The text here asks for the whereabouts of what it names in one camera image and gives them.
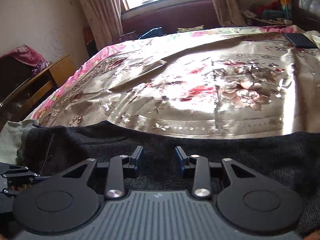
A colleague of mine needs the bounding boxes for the gold floral satin bedspread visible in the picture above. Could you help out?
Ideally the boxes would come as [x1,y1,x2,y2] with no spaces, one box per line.
[32,25,320,140]

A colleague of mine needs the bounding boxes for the red wall hanging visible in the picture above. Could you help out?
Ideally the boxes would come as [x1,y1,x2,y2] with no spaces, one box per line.
[82,26,97,43]

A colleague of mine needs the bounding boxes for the pink floral bedsheet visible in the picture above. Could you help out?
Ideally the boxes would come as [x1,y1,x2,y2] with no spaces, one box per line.
[31,42,123,125]

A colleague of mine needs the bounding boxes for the wooden side cabinet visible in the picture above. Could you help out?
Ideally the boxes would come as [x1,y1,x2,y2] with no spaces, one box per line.
[0,55,77,130]

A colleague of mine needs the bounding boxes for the pale beige cloth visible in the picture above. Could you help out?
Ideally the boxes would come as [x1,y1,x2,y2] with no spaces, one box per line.
[0,120,39,165]

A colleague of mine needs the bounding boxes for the black smartphone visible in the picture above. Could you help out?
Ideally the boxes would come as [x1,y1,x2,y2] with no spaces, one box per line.
[284,32,318,49]

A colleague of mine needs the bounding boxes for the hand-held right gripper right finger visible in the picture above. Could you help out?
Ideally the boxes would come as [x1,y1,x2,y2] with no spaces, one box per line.
[174,146,259,200]

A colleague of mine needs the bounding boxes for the dark wooden headboard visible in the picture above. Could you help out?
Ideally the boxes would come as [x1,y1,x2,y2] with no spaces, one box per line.
[291,0,320,34]

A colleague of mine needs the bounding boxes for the maroon upholstered window bench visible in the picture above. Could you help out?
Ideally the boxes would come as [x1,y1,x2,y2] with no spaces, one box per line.
[121,1,223,37]

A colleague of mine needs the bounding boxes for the beige patterned curtain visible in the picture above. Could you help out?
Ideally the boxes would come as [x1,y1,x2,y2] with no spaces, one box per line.
[71,0,129,53]
[204,0,247,27]

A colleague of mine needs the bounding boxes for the blue and black bag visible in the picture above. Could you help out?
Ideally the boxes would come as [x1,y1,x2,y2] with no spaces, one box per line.
[138,26,165,40]

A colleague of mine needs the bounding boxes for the dark box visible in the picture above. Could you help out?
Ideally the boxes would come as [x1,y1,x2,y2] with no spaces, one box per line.
[0,55,35,103]

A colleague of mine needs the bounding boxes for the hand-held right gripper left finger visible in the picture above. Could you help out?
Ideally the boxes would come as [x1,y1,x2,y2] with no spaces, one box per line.
[60,145,144,200]

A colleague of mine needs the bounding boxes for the dark grey pants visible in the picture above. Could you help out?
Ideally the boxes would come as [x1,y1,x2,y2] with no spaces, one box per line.
[19,120,320,235]

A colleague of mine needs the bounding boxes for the pile of colourful clothes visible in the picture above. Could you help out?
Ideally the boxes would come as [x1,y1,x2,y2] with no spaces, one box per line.
[241,1,293,27]

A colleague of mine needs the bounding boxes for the dark wooden stand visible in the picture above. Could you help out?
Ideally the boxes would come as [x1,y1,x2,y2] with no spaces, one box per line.
[119,31,137,42]

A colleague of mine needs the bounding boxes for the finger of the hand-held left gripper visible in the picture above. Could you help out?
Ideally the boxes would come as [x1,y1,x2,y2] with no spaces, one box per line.
[0,163,50,182]

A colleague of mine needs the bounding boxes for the pink crumpled cloth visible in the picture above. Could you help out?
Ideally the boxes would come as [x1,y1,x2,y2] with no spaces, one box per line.
[1,44,52,74]

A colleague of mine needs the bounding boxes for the yellow green packet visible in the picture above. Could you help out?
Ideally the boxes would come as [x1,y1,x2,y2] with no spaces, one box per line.
[177,25,204,33]

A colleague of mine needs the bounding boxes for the yellow carton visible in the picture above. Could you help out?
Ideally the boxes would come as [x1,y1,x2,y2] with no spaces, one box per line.
[277,0,292,20]

